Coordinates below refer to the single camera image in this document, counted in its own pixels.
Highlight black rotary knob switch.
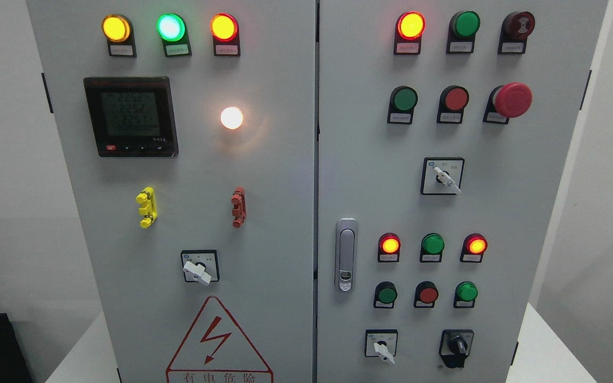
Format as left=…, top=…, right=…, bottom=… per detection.
left=438, top=329, right=474, bottom=369

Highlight red terminal connector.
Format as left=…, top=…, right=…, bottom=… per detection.
left=230, top=187, right=247, bottom=228

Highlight grey electrical cabinet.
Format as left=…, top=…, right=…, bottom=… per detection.
left=27, top=1, right=608, bottom=382

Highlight red lit indicator lower left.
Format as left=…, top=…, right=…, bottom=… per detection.
left=377, top=232, right=401, bottom=263

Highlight red lit indicator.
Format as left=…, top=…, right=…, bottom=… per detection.
left=377, top=232, right=401, bottom=263
left=393, top=11, right=426, bottom=55

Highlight white glowing lamp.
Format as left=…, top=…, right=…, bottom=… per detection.
left=220, top=106, right=245, bottom=129

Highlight green push button lower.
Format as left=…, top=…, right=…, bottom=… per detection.
left=373, top=281, right=398, bottom=309

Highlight green push button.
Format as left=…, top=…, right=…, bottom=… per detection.
left=373, top=281, right=398, bottom=309
left=387, top=86, right=418, bottom=124

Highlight green push button upper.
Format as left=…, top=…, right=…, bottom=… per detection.
left=387, top=86, right=418, bottom=124

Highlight green indicator lower middle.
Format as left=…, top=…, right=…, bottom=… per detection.
left=419, top=233, right=445, bottom=263

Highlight red push button lower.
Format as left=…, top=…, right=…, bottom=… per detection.
left=413, top=281, right=440, bottom=309

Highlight red push button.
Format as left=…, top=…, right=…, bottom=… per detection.
left=436, top=85, right=469, bottom=124
left=413, top=281, right=440, bottom=309

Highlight yellow terminal connector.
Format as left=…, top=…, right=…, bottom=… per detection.
left=135, top=186, right=158, bottom=229

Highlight red push button upper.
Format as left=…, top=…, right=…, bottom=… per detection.
left=436, top=85, right=469, bottom=124

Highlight red indicator lower right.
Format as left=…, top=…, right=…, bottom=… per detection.
left=460, top=233, right=487, bottom=263

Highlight red-rimmed indicator light left door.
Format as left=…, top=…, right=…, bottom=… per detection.
left=211, top=13, right=241, bottom=56

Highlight red lightning warning sticker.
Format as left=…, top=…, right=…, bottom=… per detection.
left=165, top=296, right=274, bottom=382

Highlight green indicator bottom right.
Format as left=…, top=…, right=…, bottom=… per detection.
left=453, top=281, right=479, bottom=309

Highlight black digital power meter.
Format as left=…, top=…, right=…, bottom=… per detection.
left=84, top=76, right=178, bottom=157

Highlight red lit indicator top right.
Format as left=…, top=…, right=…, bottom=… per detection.
left=393, top=11, right=426, bottom=55

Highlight green lit indicator light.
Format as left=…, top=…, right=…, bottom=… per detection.
left=156, top=13, right=192, bottom=57

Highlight red emergency stop button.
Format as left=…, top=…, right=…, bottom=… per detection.
left=483, top=82, right=533, bottom=124

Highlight green indicator top right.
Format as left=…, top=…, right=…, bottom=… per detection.
left=446, top=11, right=480, bottom=54

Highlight yellow indicator light top left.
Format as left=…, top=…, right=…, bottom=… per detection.
left=102, top=14, right=137, bottom=57

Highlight dark red buzzer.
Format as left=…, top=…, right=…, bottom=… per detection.
left=497, top=11, right=535, bottom=54

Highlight silver door lock handle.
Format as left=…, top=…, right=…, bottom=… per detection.
left=334, top=218, right=358, bottom=293

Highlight white selector switch left door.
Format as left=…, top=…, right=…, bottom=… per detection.
left=180, top=249, right=220, bottom=286

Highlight white selector switch upper right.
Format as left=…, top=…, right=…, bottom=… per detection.
left=420, top=157, right=465, bottom=195

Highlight white selector switch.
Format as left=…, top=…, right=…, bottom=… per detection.
left=364, top=329, right=399, bottom=365
left=420, top=157, right=465, bottom=195

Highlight white selector switch bottom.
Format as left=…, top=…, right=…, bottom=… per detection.
left=364, top=329, right=399, bottom=365

